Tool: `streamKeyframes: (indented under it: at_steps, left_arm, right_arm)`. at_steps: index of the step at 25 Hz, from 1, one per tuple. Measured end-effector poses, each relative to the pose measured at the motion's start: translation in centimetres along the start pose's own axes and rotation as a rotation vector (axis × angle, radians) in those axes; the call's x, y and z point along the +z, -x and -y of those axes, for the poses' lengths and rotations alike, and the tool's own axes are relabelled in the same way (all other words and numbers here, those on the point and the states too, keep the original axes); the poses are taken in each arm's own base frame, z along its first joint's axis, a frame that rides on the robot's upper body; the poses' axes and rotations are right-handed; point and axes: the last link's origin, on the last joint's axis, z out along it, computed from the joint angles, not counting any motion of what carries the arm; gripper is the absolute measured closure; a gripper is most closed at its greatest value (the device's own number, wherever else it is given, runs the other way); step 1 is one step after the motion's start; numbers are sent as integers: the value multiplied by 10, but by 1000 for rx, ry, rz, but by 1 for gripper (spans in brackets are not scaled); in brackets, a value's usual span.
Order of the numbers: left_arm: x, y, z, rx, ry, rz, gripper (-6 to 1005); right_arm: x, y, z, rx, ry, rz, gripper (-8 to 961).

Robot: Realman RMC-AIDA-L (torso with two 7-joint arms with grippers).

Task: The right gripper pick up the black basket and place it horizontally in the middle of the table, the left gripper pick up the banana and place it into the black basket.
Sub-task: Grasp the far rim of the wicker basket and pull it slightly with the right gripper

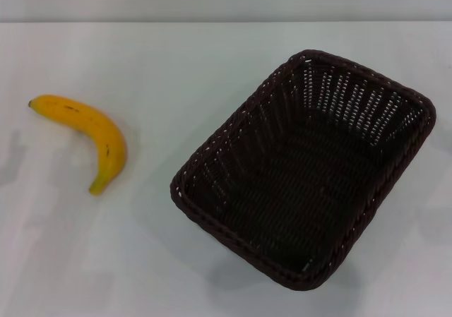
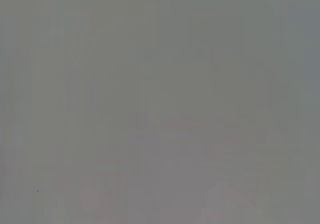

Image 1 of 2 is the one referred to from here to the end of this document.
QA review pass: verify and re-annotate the black woven rectangular basket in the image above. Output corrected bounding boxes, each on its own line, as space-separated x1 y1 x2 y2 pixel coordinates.
169 49 437 292

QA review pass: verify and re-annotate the yellow banana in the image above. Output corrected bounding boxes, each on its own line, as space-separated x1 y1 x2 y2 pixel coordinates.
28 94 128 196

